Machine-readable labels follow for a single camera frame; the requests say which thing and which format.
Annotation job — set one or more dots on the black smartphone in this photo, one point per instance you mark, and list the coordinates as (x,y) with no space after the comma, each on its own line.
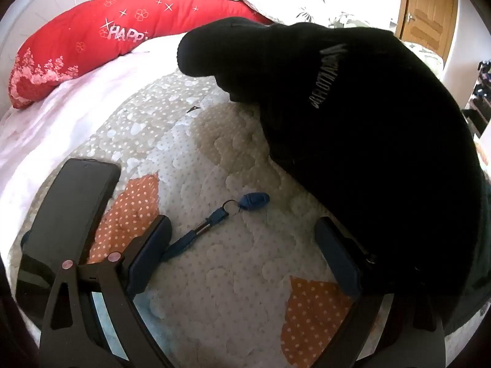
(69,207)

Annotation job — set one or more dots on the wooden door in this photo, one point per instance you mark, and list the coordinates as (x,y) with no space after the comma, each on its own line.
(429,11)

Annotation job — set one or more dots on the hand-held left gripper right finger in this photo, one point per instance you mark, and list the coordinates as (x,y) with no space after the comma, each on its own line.
(339,255)

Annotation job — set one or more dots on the black pants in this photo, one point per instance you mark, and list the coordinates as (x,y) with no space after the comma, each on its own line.
(364,130)

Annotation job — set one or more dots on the pink bed sheet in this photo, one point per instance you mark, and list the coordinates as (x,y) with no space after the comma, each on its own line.
(69,111)

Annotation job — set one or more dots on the cluttered shelf unit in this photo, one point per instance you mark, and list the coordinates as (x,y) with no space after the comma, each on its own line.
(479,96)

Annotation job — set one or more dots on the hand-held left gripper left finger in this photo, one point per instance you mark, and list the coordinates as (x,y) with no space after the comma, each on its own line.
(147,255)

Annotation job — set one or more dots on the red printed pillow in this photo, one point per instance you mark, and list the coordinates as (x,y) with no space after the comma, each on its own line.
(99,42)

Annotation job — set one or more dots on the white headboard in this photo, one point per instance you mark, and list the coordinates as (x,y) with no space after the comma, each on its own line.
(42,0)

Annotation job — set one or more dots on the heart patterned quilt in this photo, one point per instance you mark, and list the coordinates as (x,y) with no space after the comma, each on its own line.
(230,276)

